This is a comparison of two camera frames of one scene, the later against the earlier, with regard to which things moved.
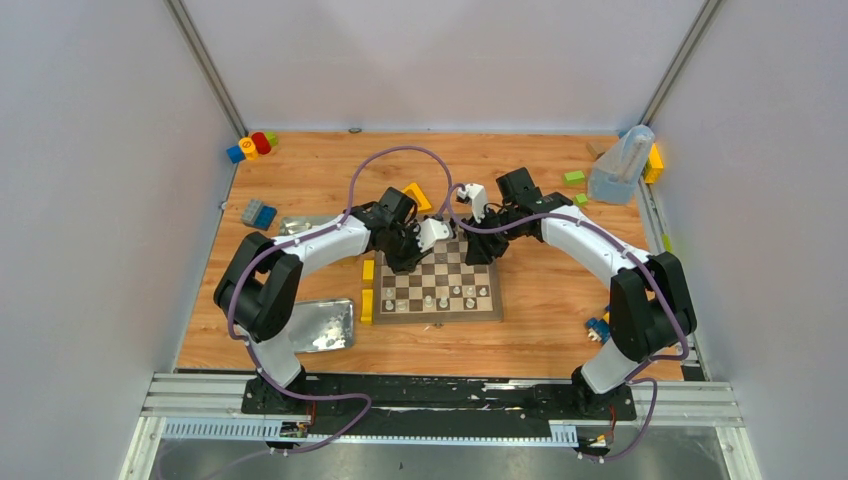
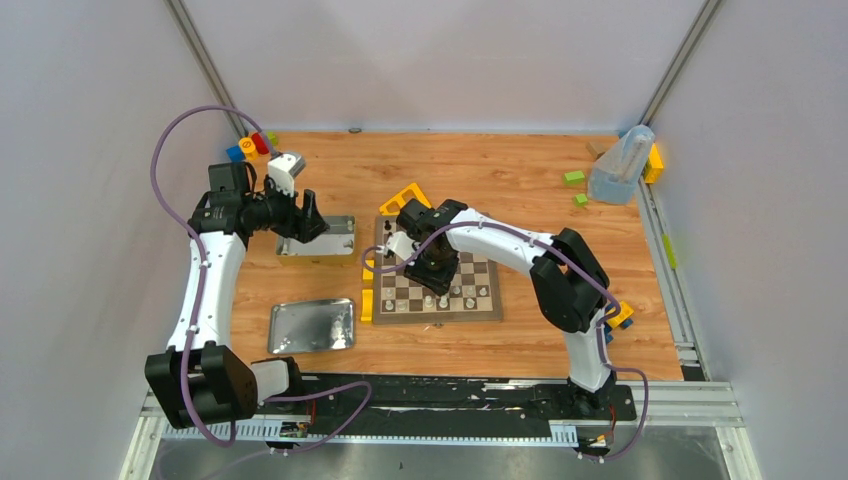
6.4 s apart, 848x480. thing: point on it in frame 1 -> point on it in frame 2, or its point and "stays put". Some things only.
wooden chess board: (445, 288) stays put
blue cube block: (236, 154) stays put
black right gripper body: (492, 244) -> (437, 269)
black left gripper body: (404, 252) -> (303, 220)
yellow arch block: (367, 306) stays put
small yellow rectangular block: (368, 269) stays put
